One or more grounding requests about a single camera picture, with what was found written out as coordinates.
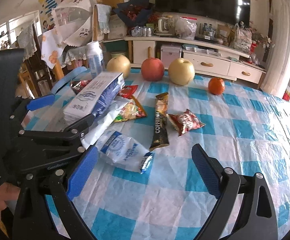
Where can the shiny red foil packet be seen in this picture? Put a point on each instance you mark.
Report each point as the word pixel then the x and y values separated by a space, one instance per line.
pixel 78 85

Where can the red apple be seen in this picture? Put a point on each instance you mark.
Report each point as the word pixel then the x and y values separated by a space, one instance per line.
pixel 152 69

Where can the white mesh food cover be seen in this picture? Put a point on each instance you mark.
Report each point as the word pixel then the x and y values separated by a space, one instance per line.
pixel 72 20

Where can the white electric kettle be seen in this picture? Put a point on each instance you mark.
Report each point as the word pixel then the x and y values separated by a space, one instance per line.
pixel 162 26

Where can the yellow pear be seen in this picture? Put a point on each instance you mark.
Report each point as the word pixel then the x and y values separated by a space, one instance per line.
pixel 181 71
pixel 118 66

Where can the blue and white carton box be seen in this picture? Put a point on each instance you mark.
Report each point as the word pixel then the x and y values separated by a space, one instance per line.
pixel 95 95

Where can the dark blue flower bouquet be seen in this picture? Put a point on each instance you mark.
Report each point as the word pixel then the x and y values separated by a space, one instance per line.
pixel 132 12

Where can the black flat television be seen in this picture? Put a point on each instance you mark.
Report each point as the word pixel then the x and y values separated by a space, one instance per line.
pixel 202 0

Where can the light blue towel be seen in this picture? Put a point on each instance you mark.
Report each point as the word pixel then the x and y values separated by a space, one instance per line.
pixel 103 17

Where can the pack of small bottles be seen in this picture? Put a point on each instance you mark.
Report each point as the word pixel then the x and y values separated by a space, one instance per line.
pixel 142 31

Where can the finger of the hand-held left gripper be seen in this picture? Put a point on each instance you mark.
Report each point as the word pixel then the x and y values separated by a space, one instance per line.
pixel 41 102
pixel 72 127

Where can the dining table with floral cloth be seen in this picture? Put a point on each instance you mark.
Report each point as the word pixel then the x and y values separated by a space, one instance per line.
pixel 52 47

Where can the orange tangerine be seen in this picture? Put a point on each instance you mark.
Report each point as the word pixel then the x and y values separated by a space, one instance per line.
pixel 216 86

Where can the blue curved chair back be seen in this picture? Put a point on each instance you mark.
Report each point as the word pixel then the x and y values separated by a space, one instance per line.
pixel 67 77

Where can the yellow green snack packet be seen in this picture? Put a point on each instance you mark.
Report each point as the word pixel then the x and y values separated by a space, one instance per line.
pixel 131 111

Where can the white plastic bottle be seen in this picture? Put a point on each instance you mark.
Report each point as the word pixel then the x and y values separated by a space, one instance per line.
pixel 95 60

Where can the green bucket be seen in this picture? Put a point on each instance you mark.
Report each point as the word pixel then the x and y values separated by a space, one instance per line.
pixel 117 54

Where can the blue checkered tablecloth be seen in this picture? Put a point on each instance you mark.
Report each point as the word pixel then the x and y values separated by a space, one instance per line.
pixel 235 130

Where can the printed plastic bag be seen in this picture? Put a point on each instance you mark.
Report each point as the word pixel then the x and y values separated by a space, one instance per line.
pixel 242 38

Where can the white sack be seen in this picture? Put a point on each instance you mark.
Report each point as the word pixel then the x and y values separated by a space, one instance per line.
pixel 117 27

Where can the white storage box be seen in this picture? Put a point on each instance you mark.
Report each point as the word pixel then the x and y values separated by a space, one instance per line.
pixel 171 52

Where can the clear plastic bag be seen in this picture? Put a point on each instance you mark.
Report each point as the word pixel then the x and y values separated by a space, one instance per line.
pixel 185 27

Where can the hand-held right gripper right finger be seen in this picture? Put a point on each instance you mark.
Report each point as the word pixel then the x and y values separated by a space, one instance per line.
pixel 205 172

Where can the red patterned snack packet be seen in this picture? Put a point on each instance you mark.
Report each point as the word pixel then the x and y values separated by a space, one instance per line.
pixel 185 122

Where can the blue and white plastic wrapper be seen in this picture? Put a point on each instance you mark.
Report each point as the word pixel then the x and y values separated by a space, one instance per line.
pixel 122 147

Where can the white plastic bag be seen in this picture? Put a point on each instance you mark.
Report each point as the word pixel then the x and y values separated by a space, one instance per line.
pixel 105 123

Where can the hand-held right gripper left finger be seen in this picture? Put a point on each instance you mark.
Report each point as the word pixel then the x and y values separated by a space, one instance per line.
pixel 83 172

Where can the white television cabinet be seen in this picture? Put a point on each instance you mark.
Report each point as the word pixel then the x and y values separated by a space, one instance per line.
pixel 210 65

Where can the black coffee sachet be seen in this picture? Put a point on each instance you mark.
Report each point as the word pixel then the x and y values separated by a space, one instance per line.
pixel 158 130

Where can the dark chair with lace cover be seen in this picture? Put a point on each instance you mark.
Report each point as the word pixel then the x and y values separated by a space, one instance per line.
pixel 26 40

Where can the person's left hand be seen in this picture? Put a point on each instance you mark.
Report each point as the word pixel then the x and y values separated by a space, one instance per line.
pixel 0 200

